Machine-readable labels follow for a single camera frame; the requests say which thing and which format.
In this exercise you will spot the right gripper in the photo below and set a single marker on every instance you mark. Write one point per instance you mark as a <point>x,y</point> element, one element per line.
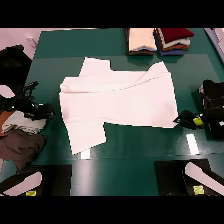
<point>188,119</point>

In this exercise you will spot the white shirt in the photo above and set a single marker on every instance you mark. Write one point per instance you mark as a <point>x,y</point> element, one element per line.
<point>133,100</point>

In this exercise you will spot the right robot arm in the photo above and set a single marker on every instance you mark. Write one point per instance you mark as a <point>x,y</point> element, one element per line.
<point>203,175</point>

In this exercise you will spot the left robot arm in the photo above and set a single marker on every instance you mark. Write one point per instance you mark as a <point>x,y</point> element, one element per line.
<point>23,183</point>

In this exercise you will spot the blue garment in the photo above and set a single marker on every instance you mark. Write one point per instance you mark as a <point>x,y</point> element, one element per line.
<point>168,52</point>

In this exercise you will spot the orange garment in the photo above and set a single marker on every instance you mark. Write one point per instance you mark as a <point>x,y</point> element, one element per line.
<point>176,47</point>

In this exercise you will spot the red garment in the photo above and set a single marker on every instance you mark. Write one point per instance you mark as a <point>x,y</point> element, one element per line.
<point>175,33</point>

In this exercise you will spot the cream garment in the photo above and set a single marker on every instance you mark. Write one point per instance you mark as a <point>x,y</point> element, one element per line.
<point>141,39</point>

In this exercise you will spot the grey garment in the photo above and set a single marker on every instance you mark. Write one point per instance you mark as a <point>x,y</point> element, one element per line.
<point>23,123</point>

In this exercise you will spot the brown garment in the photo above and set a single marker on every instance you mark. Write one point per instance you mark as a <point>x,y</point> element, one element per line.
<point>20,146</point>

